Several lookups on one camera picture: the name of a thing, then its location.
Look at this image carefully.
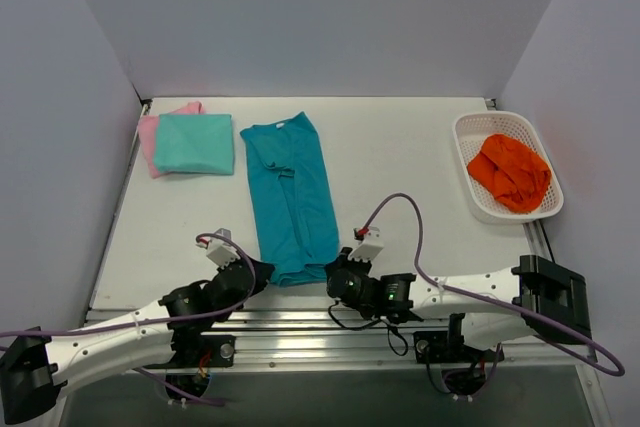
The teal t-shirt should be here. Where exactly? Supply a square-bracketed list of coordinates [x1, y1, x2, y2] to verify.
[241, 112, 339, 287]

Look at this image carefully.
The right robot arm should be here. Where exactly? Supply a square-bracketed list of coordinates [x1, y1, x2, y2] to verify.
[325, 248, 591, 360]

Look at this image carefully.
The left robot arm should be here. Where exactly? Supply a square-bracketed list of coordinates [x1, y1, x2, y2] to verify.
[1, 260, 274, 425]

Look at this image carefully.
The folded mint t-shirt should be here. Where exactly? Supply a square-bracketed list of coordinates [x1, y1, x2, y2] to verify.
[153, 114, 235, 175]

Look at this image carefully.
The folded pink t-shirt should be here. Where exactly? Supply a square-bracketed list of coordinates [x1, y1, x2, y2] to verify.
[137, 101, 205, 179]

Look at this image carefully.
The white perforated plastic basket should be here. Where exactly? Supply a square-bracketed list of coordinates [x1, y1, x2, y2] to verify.
[452, 111, 564, 224]

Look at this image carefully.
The orange t-shirt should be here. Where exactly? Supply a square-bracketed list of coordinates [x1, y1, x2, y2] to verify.
[466, 134, 552, 214]

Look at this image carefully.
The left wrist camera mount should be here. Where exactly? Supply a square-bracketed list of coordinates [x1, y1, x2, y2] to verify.
[196, 228, 241, 268]

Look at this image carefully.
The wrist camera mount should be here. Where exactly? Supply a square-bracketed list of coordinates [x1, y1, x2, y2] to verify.
[348, 227, 384, 263]
[196, 228, 241, 268]

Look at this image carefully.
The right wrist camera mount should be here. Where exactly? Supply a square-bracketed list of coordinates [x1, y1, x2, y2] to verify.
[348, 227, 384, 263]

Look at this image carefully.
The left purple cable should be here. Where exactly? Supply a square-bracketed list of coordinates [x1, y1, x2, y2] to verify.
[0, 232, 258, 406]

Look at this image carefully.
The purple cable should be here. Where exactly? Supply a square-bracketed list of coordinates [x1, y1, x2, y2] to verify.
[0, 232, 258, 406]
[354, 192, 626, 398]

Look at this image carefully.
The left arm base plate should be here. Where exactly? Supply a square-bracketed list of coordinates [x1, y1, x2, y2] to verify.
[168, 334, 236, 368]

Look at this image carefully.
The aluminium rail frame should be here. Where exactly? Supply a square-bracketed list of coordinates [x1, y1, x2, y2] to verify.
[54, 221, 601, 376]

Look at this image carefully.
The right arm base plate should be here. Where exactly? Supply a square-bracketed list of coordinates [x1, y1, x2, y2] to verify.
[413, 330, 505, 365]

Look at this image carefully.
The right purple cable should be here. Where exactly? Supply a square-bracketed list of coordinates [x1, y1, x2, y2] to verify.
[354, 192, 626, 398]

